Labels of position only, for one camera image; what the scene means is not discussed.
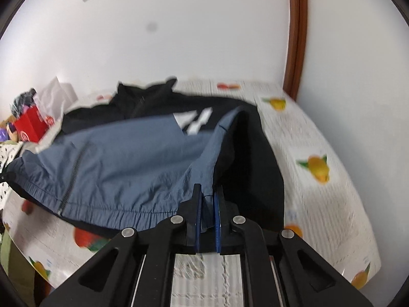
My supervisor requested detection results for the white black-spotted blanket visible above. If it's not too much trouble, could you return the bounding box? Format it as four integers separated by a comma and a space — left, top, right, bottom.
0, 142, 21, 212

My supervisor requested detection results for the green blanket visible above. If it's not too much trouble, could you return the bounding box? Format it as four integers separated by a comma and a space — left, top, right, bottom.
0, 230, 36, 307

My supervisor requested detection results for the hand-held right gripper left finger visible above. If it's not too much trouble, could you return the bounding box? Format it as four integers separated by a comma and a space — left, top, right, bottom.
40, 184, 203, 307

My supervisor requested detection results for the black white blue jacket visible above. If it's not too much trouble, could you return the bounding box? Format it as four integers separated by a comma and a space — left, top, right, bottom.
6, 77, 286, 231

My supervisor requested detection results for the fruit print tablecloth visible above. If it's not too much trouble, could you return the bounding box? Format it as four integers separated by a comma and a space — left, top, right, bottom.
0, 78, 382, 307

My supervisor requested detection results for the purple printed cushion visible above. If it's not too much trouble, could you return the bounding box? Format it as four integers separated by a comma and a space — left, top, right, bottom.
0, 123, 20, 142

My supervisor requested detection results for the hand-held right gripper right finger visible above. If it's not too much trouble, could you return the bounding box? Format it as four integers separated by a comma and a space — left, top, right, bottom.
213, 191, 374, 307

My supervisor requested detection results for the grey plaid cloth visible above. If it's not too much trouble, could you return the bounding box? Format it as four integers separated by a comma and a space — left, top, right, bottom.
9, 89, 37, 116

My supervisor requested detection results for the brown wooden door frame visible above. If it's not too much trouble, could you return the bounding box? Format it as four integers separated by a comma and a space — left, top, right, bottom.
283, 0, 309, 100

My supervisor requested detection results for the red paper bag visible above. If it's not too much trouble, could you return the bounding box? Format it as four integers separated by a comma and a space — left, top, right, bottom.
14, 106, 55, 143

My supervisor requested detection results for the white plastic bag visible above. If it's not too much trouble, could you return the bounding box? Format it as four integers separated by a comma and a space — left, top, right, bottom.
35, 77, 79, 119

